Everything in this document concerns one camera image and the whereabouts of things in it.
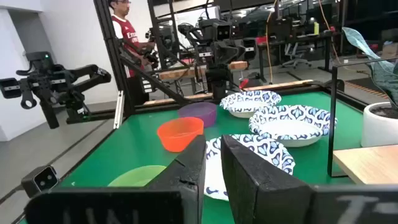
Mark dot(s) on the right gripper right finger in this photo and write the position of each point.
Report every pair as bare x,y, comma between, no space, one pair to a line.
258,193

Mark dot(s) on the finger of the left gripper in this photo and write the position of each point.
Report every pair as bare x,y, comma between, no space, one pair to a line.
232,53
220,53

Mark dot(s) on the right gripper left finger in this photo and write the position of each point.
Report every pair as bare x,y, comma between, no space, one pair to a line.
192,174

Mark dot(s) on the blue patterned paper bowl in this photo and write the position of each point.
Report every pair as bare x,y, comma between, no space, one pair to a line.
248,107
289,129
270,152

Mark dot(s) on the red plastic bowl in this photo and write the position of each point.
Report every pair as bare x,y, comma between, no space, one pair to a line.
178,133

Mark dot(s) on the green plastic bowl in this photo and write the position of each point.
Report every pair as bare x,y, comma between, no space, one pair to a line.
136,177

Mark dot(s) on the purple plastic bowl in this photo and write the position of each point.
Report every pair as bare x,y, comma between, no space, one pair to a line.
202,113

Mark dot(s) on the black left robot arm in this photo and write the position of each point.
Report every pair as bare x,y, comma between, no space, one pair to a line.
217,81

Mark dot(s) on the small red object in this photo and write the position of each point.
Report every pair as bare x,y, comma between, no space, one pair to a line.
244,84

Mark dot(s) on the wooden board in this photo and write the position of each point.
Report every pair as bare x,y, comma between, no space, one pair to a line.
186,72

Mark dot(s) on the grey office chair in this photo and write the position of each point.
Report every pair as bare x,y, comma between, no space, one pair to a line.
295,54

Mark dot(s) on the black office desk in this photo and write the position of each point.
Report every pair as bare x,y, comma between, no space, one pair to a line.
298,39

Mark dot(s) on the green table mat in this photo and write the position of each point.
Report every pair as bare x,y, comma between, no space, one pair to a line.
130,146

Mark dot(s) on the yellow bottle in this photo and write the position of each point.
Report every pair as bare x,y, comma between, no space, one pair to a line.
316,28

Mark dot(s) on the silver aluminium bar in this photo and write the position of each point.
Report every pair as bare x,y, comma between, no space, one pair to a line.
119,109

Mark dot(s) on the person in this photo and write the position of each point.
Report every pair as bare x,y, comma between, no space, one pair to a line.
124,31

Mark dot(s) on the green snake plant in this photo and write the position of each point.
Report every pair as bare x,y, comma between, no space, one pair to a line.
382,74

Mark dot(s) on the white plant pot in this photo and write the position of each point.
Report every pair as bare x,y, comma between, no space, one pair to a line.
377,130

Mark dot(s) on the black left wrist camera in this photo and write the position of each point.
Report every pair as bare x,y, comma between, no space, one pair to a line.
223,31

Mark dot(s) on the black aluminium table frame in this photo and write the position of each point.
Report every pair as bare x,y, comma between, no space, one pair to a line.
109,46

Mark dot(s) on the wooden shelf with black frame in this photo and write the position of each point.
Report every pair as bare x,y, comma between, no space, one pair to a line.
367,163

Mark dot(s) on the black table-level camera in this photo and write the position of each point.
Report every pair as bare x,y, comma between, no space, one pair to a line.
40,180

